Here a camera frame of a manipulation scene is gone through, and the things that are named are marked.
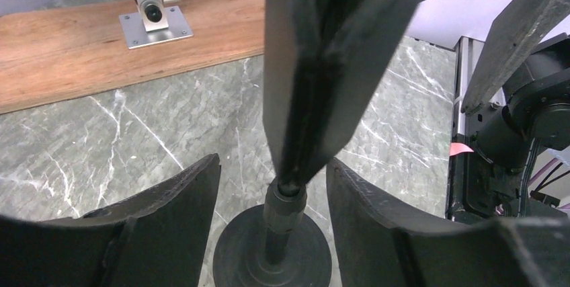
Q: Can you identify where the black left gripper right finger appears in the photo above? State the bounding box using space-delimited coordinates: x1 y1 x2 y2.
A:
326 159 569 286

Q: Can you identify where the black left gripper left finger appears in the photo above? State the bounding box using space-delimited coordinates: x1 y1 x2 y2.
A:
1 154 221 286

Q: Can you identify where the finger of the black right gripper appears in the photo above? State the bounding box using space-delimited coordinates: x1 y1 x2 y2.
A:
263 0 424 187
461 0 569 116

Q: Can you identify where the black round-base mic stand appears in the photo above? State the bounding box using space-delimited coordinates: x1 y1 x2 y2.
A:
212 179 332 286

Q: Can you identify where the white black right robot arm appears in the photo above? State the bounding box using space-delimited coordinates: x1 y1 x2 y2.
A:
263 0 569 223

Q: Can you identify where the wooden board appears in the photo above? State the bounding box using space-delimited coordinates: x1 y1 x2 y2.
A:
1 0 265 113

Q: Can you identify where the silver metal bracket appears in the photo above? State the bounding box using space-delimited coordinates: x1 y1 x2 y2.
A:
119 0 194 50

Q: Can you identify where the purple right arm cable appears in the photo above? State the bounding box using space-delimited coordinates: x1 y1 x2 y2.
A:
527 158 570 212

